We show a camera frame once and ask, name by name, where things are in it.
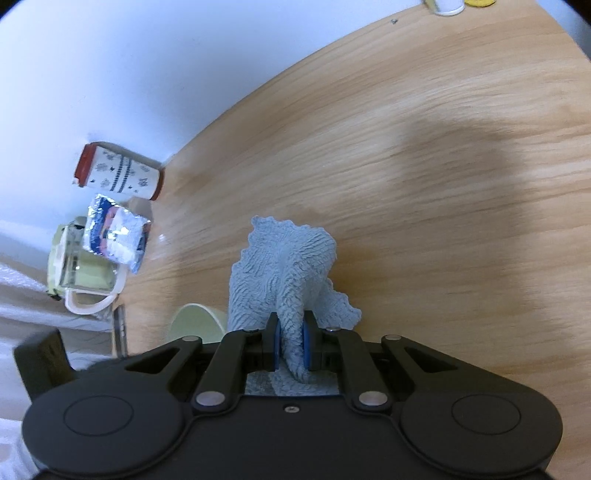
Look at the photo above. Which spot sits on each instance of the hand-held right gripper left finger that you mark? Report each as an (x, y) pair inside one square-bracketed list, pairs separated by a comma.
[(275, 347)]

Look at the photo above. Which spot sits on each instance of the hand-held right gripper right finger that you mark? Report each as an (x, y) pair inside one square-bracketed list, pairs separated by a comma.
[(305, 346)]

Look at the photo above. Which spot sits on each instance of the pale green cup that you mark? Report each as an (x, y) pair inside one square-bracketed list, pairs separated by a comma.
[(194, 323)]

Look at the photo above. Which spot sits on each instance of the light blue cleaning cloth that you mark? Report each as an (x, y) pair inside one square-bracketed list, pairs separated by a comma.
[(286, 263)]

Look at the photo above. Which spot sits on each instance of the white curtain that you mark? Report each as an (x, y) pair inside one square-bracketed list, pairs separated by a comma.
[(27, 295)]

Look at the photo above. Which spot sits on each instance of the black phone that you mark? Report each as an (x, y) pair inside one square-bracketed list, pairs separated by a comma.
[(121, 330)]

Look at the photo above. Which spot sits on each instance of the blue and silver snack packet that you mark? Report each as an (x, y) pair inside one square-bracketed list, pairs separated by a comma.
[(117, 235)]

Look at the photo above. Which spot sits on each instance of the patterned white canister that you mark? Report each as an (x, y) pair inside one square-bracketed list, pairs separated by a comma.
[(120, 173)]

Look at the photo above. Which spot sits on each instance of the white cup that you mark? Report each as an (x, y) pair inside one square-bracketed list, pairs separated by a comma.
[(445, 5)]

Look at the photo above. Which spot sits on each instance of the yellow object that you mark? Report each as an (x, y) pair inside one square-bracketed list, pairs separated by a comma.
[(480, 2)]

